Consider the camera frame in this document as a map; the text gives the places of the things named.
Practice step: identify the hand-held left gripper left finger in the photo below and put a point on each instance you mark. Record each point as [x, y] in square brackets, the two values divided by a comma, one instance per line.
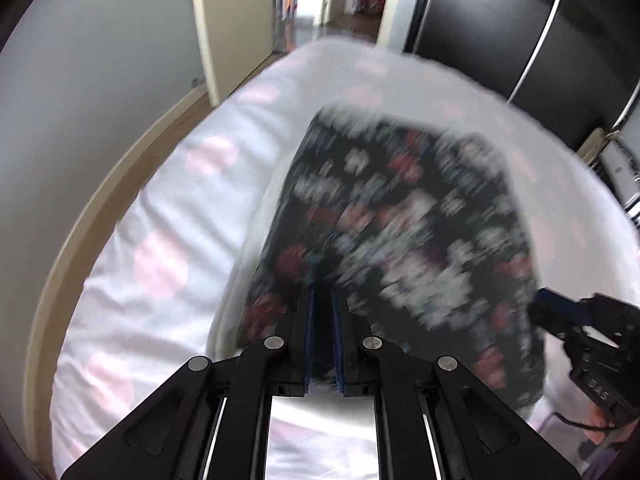
[309, 340]

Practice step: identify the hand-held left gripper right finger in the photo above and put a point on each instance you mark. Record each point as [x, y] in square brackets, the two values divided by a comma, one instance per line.
[340, 340]

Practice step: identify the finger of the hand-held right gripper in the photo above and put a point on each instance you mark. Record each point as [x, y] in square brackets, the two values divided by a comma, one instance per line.
[547, 320]
[555, 301]

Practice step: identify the dark floral garment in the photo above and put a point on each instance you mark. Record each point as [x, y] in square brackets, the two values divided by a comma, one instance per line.
[400, 210]

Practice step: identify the person's right forearm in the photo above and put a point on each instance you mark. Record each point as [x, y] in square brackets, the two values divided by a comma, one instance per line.
[610, 462]

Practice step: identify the person's right hand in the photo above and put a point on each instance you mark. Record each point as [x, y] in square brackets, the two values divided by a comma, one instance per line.
[599, 425]

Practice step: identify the grey white appliance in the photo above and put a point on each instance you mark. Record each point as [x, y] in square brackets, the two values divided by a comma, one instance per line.
[622, 175]

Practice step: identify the bed with polka-dot sheet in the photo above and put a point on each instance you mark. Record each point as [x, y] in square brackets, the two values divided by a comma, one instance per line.
[175, 200]

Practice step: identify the black wardrobe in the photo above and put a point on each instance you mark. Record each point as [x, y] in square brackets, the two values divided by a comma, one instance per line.
[475, 20]

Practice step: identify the beige door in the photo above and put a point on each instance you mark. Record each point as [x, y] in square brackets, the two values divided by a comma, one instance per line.
[235, 25]

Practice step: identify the beige wooden bed frame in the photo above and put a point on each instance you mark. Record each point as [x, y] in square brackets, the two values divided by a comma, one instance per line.
[100, 195]

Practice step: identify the grey door frame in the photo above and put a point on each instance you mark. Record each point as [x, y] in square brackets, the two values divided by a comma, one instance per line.
[400, 5]

